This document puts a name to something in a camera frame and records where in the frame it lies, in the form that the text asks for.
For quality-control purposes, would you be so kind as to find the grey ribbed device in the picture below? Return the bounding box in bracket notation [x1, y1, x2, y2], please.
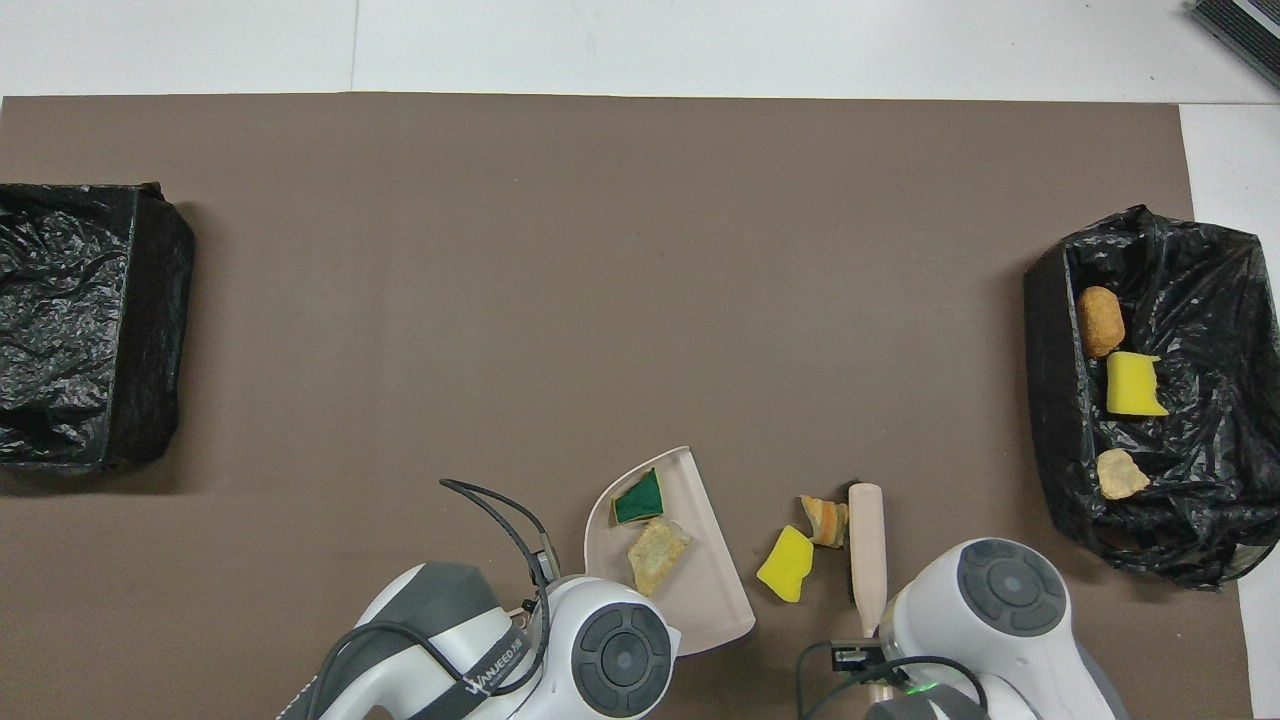
[1188, 0, 1280, 91]

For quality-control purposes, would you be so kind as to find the pale bread chunk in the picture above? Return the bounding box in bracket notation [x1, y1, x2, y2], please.
[626, 516, 694, 598]

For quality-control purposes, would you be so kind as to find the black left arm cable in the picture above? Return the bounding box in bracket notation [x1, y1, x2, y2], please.
[305, 477, 557, 720]

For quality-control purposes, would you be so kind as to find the brown bread roll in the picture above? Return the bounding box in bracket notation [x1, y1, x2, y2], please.
[1077, 286, 1128, 360]

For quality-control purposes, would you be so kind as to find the beige brush with black bristles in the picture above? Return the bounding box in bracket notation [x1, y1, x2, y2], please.
[847, 481, 889, 641]

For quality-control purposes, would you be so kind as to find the beige plastic dustpan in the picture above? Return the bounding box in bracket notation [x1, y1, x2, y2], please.
[584, 446, 757, 658]

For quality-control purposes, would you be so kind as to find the brown paper table mat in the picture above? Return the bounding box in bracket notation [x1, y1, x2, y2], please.
[0, 93, 1256, 720]

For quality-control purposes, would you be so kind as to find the striped bread piece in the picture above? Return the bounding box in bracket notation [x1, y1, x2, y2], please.
[799, 494, 850, 549]
[1096, 448, 1152, 501]

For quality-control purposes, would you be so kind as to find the yellow green sponge piece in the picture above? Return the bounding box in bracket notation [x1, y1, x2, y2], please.
[611, 466, 667, 526]

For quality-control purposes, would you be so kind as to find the black bin with loose bag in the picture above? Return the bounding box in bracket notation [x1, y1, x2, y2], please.
[1023, 205, 1280, 591]

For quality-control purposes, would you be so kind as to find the yellow notched sponge piece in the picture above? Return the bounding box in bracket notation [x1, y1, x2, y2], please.
[1105, 351, 1170, 418]

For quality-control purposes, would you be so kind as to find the black bin with tight bag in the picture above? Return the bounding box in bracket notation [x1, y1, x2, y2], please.
[0, 182, 196, 474]

